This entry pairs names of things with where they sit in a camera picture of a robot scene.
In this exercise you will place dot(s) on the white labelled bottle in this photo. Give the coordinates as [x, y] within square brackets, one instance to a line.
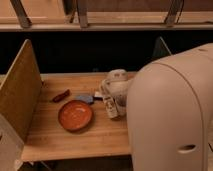
[110, 107]

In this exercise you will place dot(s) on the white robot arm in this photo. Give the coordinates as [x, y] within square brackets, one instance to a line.
[169, 108]

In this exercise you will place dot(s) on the black and white brush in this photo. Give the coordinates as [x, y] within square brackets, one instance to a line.
[97, 95]

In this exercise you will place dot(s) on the blue sponge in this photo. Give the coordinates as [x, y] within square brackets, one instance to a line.
[86, 98]

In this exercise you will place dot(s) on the dark red chili pepper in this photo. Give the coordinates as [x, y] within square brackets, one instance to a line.
[61, 96]

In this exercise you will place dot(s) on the orange round plate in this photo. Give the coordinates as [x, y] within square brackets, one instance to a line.
[75, 115]

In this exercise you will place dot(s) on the right dark side panel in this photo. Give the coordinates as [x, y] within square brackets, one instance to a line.
[160, 49]

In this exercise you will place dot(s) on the left wooden side panel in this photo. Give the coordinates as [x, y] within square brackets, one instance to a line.
[19, 92]

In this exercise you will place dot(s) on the wooden shelf with brackets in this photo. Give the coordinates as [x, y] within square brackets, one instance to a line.
[105, 15]

